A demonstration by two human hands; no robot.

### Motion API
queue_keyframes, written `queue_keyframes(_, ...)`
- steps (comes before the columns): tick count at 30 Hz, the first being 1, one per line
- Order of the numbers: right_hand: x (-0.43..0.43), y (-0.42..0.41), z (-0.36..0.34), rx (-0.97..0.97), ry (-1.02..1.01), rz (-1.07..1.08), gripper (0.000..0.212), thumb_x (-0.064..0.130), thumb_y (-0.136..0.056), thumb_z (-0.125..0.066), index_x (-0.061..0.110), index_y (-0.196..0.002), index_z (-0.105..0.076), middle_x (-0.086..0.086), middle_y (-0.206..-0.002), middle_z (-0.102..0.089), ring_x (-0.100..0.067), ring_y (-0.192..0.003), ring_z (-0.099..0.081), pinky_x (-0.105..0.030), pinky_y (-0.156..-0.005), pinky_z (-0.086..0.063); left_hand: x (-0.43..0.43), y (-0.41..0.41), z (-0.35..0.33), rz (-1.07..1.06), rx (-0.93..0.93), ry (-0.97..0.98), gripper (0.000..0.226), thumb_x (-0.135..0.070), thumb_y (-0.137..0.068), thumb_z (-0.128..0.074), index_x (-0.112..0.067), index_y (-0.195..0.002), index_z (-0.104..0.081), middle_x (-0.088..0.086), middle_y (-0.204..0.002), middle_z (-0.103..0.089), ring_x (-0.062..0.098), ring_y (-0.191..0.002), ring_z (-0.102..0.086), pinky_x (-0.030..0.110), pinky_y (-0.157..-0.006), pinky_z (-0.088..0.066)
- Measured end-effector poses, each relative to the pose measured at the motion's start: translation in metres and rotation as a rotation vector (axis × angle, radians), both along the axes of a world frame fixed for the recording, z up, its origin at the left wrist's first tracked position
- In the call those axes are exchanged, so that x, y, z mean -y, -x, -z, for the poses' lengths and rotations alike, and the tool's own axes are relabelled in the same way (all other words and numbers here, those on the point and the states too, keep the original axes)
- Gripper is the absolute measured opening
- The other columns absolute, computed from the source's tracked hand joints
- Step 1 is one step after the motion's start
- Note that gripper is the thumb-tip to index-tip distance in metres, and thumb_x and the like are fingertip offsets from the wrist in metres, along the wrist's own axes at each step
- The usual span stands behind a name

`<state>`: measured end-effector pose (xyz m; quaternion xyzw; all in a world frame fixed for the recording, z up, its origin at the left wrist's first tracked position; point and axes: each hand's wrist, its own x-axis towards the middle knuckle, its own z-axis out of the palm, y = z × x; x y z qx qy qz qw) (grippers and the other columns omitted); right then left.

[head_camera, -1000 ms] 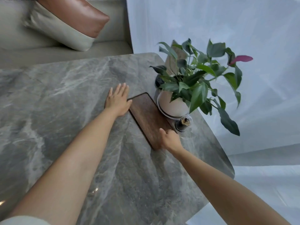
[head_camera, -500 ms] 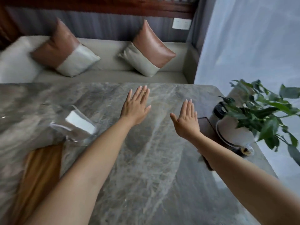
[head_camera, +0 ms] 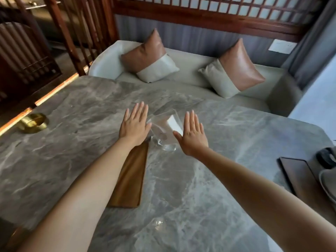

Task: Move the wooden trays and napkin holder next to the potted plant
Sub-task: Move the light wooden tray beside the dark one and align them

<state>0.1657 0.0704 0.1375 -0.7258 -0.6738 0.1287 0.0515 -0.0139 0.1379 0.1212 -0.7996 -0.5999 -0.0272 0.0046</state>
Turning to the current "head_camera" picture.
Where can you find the person's left hand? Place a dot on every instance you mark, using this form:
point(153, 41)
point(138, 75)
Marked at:
point(133, 129)

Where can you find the person's right hand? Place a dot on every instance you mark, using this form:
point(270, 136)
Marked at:
point(193, 141)

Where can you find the person's right thumb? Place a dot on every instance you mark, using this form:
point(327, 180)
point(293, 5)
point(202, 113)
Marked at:
point(178, 136)

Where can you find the person's left little finger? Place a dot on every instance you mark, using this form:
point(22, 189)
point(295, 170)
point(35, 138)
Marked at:
point(126, 115)

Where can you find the person's right little finger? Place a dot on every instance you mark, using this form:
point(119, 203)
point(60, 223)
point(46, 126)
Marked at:
point(202, 129)

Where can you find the person's right middle finger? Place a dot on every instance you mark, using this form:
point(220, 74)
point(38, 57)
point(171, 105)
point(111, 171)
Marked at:
point(192, 120)

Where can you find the person's left thumb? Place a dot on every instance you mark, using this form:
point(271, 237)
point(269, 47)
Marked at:
point(148, 129)

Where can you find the person's left middle finger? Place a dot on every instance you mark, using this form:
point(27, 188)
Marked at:
point(140, 110)

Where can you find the person's right forearm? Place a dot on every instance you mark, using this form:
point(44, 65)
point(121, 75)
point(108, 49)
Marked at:
point(262, 196)

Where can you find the person's left forearm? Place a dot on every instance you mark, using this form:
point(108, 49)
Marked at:
point(86, 191)

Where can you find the clear glass pitcher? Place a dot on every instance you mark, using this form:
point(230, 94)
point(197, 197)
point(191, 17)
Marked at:
point(164, 129)

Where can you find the brown folded cloth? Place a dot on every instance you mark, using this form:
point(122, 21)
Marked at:
point(132, 175)

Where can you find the grey upholstered sofa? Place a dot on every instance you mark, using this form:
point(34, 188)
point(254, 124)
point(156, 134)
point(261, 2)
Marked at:
point(189, 68)

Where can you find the brown and grey cushion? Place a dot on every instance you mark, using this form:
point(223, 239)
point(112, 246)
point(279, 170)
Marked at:
point(233, 70)
point(149, 59)

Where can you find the gold metal ashtray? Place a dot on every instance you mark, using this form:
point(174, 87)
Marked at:
point(32, 123)

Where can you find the wooden slatted partition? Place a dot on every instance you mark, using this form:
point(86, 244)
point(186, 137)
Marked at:
point(78, 28)

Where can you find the dark rectangular tray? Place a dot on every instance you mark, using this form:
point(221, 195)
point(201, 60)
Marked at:
point(298, 175)

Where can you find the wooden lattice window screen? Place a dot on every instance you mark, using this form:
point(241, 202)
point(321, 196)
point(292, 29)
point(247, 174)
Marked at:
point(210, 13)

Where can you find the dark wooden slatted chair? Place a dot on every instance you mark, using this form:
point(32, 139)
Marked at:
point(23, 57)

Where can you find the black round object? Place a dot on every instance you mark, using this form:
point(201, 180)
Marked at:
point(326, 156)

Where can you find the grey ceramic bowl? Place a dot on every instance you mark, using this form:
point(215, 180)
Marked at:
point(329, 183)

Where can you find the grey curtain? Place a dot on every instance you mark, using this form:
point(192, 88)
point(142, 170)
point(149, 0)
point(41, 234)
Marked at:
point(312, 41)

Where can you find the white wall switch plate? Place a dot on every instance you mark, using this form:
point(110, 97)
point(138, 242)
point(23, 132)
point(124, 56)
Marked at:
point(282, 46)

